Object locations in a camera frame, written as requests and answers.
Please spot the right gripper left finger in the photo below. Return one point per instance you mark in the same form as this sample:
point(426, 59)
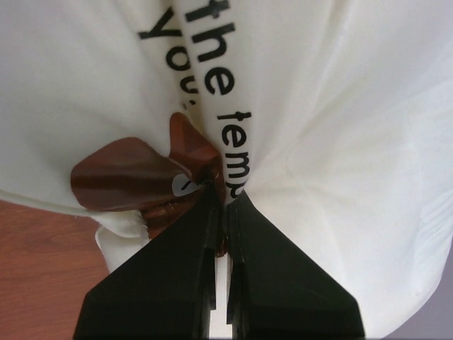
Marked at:
point(166, 290)

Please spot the cream bear print pillow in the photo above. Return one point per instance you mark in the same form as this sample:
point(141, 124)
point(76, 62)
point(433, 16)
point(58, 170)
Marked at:
point(334, 116)

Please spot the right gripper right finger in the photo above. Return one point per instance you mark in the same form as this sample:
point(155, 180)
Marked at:
point(276, 291)

